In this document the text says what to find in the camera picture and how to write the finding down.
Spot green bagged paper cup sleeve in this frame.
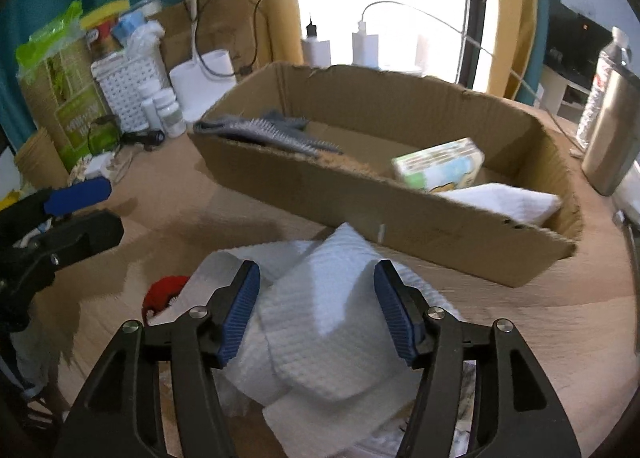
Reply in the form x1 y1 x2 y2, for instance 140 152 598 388
15 1 121 171

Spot narrow yellow curtain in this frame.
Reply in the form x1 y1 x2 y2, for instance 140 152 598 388
487 0 541 104

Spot black monitor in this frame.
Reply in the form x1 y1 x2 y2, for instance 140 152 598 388
547 0 621 89

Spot grey dotted gloves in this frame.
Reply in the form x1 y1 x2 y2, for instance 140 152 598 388
194 110 345 156

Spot white cabinet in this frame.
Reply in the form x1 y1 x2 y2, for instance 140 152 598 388
537 66 596 124

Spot white tissue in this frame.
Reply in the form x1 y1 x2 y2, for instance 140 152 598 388
440 182 563 229

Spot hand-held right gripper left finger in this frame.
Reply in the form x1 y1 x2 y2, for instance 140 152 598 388
62 259 262 458

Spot clear plastic water bottle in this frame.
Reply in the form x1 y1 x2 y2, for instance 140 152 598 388
575 27 633 149

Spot blue and white plastic bag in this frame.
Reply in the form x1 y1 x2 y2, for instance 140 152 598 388
112 8 166 56

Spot red mushroom plush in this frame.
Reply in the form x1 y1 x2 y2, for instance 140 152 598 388
143 275 191 324

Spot stack of paper cups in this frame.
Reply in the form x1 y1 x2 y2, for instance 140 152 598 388
14 128 68 189

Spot white charger with black plug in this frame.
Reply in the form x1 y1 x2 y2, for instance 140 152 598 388
301 13 332 66

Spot white desk lamp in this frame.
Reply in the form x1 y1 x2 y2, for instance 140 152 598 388
169 0 238 124

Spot white charger cable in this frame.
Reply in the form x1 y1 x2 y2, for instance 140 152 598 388
361 1 541 99

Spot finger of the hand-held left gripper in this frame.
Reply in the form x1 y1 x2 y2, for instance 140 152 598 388
0 176 112 239
27 209 125 271

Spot black charger cable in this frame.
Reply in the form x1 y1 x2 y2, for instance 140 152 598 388
197 0 301 76

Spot black door frame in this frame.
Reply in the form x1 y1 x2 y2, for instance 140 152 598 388
460 0 493 92

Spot white perforated basket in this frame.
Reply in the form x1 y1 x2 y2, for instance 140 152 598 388
91 49 171 133

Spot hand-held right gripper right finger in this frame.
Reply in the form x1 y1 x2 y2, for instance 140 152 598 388
374 259 583 458

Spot steel tumbler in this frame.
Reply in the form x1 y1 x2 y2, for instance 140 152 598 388
581 63 640 196

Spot small black device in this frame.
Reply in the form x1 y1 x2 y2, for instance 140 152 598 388
120 129 166 148

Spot white power strip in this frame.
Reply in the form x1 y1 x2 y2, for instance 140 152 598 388
380 66 426 80

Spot jar with yellow lid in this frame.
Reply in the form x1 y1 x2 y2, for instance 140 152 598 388
82 0 131 62

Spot green tissue pack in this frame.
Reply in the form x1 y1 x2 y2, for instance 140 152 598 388
391 137 486 193

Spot white paper towel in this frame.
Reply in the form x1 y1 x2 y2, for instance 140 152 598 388
150 222 468 456

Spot closed brown cardboard box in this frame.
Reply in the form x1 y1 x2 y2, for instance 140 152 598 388
150 0 296 84

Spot tall white medicine bottle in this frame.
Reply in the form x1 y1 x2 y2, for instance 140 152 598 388
137 80 162 131

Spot white charger with white cable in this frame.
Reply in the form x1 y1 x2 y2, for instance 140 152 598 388
351 18 383 68

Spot short white medicine bottle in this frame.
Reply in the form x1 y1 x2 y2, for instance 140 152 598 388
152 91 186 137

